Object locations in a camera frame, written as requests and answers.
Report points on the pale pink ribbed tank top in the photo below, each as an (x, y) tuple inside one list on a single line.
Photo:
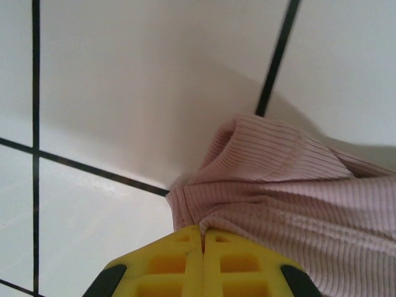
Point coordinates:
[(278, 201)]

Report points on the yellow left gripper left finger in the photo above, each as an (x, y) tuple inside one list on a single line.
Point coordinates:
[(161, 272)]

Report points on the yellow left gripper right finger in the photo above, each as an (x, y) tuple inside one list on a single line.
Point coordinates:
[(241, 272)]

